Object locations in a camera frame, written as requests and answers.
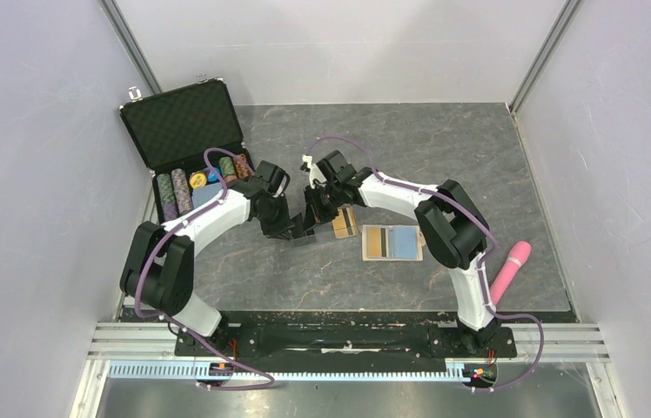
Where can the yellow dealer chip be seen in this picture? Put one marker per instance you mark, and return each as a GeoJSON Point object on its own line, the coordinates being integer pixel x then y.
{"type": "Point", "coordinates": [198, 180]}

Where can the pink cylinder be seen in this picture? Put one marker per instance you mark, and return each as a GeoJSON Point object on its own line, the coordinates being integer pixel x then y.
{"type": "Point", "coordinates": [516, 258]}

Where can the black credit card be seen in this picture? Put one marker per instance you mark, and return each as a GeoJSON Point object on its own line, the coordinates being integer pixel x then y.
{"type": "Point", "coordinates": [302, 233]}

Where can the blue dealer chip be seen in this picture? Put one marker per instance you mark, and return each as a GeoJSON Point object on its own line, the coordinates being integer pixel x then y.
{"type": "Point", "coordinates": [213, 175]}

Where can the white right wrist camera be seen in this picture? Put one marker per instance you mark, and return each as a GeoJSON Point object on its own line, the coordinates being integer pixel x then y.
{"type": "Point", "coordinates": [315, 175]}

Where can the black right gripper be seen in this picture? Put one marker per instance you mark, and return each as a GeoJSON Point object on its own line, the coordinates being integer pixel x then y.
{"type": "Point", "coordinates": [314, 213]}

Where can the gold credit card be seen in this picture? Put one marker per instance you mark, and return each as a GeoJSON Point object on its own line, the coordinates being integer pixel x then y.
{"type": "Point", "coordinates": [344, 225]}
{"type": "Point", "coordinates": [376, 242]}

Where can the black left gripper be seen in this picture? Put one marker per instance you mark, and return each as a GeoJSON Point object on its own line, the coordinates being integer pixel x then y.
{"type": "Point", "coordinates": [282, 230]}

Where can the clear acrylic card stand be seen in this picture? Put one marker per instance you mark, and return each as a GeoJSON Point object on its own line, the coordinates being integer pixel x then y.
{"type": "Point", "coordinates": [325, 235]}

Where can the black poker chip case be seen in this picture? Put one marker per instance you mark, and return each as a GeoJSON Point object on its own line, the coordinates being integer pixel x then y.
{"type": "Point", "coordinates": [171, 130]}

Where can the beige leather card holder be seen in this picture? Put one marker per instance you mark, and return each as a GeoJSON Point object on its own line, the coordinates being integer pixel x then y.
{"type": "Point", "coordinates": [405, 243]}

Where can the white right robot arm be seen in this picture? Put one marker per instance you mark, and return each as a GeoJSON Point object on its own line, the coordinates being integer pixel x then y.
{"type": "Point", "coordinates": [454, 230]}

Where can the orange black poker chip stack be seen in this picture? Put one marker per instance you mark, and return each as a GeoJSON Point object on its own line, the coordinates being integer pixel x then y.
{"type": "Point", "coordinates": [242, 166]}

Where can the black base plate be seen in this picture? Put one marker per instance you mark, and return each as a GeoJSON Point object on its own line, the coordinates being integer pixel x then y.
{"type": "Point", "coordinates": [349, 341]}

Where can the green poker chip stack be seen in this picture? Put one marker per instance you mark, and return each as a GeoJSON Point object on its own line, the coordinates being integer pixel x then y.
{"type": "Point", "coordinates": [165, 189]}

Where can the blue playing card deck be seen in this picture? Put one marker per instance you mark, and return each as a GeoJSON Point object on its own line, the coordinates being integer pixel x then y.
{"type": "Point", "coordinates": [201, 195]}

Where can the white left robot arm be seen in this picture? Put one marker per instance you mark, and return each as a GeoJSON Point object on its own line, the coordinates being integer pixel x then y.
{"type": "Point", "coordinates": [159, 269]}

